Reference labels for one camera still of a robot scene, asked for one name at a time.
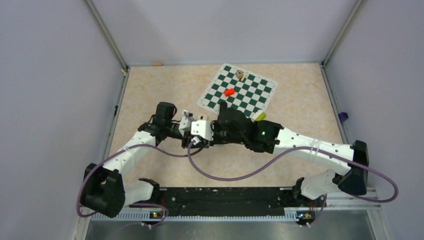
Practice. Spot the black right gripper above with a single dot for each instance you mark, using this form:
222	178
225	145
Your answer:
215	125

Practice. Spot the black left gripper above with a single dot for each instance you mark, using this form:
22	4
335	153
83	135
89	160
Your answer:
186	139

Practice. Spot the cream earbud case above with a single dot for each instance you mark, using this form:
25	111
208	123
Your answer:
202	117

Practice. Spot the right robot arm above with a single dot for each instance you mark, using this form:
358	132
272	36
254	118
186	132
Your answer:
341	160

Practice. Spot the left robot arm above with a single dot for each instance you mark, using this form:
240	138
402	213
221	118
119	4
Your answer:
103	189

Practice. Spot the red toy brick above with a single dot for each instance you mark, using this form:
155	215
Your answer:
229	92

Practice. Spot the white and green toy brick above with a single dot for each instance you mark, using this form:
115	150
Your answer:
258	116

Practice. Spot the green white chessboard mat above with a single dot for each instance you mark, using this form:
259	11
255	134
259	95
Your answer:
251	95

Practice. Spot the wooden letter cube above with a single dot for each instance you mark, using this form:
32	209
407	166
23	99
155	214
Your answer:
239	74

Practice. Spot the wooden cork piece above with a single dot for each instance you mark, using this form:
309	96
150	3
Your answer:
157	64

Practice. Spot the purple object outside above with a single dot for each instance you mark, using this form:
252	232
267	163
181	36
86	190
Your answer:
343	116

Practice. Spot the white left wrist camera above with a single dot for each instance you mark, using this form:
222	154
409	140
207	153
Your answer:
185	123

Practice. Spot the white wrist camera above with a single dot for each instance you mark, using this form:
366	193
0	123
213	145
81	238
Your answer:
202	129
185	123

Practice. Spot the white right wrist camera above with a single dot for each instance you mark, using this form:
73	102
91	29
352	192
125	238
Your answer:
202	129

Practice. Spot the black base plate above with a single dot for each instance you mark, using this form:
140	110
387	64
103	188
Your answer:
230	201

